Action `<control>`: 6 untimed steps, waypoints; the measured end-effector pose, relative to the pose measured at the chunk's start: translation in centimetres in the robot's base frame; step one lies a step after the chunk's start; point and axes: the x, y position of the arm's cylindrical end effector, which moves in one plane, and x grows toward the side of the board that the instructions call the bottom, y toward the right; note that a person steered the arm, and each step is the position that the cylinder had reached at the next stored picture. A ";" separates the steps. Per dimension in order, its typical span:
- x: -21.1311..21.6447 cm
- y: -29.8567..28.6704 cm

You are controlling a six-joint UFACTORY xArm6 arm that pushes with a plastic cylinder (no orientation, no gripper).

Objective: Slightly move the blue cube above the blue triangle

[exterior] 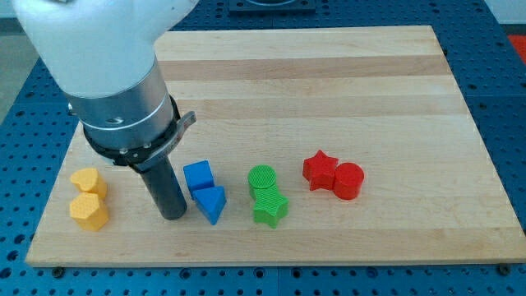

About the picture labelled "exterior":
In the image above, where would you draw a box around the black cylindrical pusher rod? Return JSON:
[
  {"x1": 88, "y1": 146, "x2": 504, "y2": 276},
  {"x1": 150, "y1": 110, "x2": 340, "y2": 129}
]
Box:
[{"x1": 137, "y1": 157, "x2": 187, "y2": 220}]

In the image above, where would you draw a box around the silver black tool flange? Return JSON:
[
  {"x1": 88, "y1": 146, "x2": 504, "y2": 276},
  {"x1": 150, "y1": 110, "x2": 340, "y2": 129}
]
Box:
[{"x1": 66, "y1": 62, "x2": 196, "y2": 173}]

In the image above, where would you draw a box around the blue cube block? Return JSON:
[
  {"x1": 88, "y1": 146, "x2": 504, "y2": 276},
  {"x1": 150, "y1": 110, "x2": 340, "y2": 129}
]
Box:
[{"x1": 183, "y1": 160, "x2": 215, "y2": 198}]

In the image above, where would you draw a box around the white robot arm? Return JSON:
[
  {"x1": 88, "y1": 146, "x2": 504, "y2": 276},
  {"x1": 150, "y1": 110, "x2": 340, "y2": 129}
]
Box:
[{"x1": 12, "y1": 0, "x2": 196, "y2": 220}]

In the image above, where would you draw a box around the blue triangle block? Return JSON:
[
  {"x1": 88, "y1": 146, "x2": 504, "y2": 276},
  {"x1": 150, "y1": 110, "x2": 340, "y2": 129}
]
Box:
[{"x1": 192, "y1": 186, "x2": 226, "y2": 225}]

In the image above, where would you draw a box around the yellow heart block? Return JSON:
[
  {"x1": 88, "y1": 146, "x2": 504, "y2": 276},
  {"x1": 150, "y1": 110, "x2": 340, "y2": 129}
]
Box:
[{"x1": 70, "y1": 168, "x2": 108, "y2": 200}]

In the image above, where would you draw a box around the yellow hexagon block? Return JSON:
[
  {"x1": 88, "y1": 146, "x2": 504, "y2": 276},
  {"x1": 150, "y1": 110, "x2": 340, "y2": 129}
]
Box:
[{"x1": 69, "y1": 192, "x2": 109, "y2": 231}]

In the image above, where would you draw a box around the green cylinder block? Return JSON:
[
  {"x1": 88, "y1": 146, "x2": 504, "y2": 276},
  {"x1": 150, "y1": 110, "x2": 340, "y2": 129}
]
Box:
[{"x1": 247, "y1": 164, "x2": 277, "y2": 200}]

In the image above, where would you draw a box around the green star block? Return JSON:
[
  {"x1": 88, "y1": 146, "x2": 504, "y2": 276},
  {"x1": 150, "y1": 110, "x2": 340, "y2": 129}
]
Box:
[{"x1": 252, "y1": 185, "x2": 289, "y2": 229}]

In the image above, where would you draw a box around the red star block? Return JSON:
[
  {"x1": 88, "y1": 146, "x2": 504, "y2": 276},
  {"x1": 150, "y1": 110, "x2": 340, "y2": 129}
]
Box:
[{"x1": 302, "y1": 150, "x2": 339, "y2": 191}]

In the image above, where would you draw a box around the red cylinder block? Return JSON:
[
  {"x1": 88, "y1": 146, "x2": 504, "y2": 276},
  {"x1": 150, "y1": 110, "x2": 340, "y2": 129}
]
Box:
[{"x1": 333, "y1": 163, "x2": 365, "y2": 200}]

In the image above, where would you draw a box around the wooden board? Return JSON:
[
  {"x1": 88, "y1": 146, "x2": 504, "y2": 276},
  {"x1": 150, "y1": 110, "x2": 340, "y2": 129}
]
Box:
[{"x1": 25, "y1": 25, "x2": 525, "y2": 268}]

